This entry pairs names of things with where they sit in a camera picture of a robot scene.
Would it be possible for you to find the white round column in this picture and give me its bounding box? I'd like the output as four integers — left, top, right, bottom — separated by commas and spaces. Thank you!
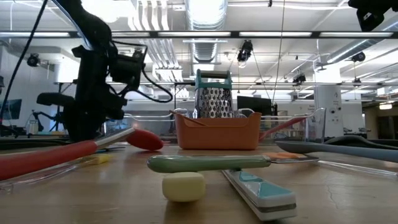
313, 84, 345, 138

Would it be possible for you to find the teal metal box grater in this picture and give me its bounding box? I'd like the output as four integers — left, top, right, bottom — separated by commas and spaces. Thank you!
193, 68, 236, 119

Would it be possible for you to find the orange plastic bin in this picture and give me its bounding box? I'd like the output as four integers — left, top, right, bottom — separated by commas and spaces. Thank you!
173, 111, 263, 151

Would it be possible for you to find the red spoon with metal shaft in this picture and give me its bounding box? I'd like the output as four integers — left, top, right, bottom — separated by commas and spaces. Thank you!
0, 126, 165, 182

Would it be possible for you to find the black background rig frame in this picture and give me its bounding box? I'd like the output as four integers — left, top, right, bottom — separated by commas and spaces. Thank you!
54, 80, 398, 108

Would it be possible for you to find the black aluminium table frame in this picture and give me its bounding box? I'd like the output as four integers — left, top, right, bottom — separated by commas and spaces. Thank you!
0, 136, 398, 151

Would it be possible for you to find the black ceiling spotlight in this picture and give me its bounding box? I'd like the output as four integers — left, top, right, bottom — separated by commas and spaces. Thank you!
25, 52, 42, 68
292, 73, 307, 85
236, 39, 254, 63
350, 50, 367, 63

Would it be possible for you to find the green-handled knife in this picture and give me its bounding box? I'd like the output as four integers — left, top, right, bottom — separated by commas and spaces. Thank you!
146, 154, 320, 174

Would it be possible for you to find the black solid spoon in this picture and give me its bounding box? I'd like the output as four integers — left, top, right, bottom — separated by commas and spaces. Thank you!
323, 134, 398, 151

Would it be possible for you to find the blue mini spatula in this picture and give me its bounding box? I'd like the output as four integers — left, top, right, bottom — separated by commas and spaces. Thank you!
95, 144, 127, 154

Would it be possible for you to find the dark wall monitor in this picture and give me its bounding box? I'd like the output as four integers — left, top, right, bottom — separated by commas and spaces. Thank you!
0, 98, 23, 121

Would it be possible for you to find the red slotted spoon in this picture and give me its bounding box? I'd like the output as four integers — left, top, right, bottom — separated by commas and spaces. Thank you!
259, 116, 308, 141

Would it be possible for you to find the gray silicone spoon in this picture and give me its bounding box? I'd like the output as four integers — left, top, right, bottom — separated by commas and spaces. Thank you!
274, 140, 398, 164

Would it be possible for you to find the teal-handled knife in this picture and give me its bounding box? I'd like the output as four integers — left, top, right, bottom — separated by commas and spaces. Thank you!
221, 169, 299, 222

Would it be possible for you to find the yellow mini spatula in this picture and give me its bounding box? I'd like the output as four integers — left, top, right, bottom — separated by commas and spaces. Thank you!
0, 153, 113, 191

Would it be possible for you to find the black hanging cable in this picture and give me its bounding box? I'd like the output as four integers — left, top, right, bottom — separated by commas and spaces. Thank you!
0, 0, 50, 121

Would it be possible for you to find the black overhead crossbar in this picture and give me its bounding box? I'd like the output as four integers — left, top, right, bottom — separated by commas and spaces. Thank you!
0, 30, 398, 40

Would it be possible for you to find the silver ceiling duct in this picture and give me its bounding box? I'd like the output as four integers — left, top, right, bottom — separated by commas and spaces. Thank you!
184, 0, 230, 65

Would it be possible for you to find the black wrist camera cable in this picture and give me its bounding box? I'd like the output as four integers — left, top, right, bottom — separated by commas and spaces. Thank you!
110, 39, 174, 104

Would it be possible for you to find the black background monitor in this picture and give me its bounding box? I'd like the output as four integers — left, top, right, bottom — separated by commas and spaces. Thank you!
236, 95, 274, 116

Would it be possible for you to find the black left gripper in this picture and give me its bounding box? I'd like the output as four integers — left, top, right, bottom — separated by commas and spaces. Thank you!
36, 45, 129, 142

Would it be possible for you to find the yellow-handled knife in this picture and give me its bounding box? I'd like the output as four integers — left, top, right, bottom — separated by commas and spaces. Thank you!
161, 171, 207, 203

